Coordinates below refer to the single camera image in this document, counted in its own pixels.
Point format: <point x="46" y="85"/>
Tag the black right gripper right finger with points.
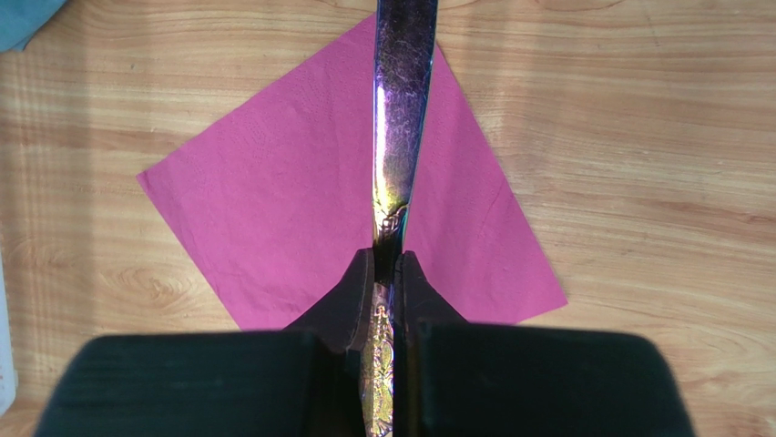
<point x="418" y="301"/>

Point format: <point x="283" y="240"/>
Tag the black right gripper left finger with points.
<point x="340" y="318"/>

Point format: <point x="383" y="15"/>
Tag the magenta paper napkin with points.
<point x="272" y="201"/>

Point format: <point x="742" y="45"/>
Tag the iridescent table knife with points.
<point x="402" y="71"/>

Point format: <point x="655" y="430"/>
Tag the white plastic basket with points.
<point x="9" y="379"/>

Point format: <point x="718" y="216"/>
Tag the blue-grey shirt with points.
<point x="22" y="19"/>

